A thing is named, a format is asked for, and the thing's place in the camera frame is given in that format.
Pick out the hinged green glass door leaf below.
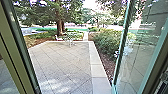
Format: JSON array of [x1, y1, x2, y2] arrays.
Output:
[[111, 0, 168, 94]]

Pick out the green hedge outdoors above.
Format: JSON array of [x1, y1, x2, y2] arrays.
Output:
[[92, 29, 125, 58]]

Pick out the small white outdoor object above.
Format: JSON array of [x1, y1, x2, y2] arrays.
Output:
[[54, 34, 64, 42]]

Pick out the green tree outdoors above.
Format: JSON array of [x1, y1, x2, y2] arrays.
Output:
[[13, 0, 86, 37]]

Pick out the low brown shrub bed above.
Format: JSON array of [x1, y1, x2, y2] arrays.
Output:
[[23, 31, 58, 49]]

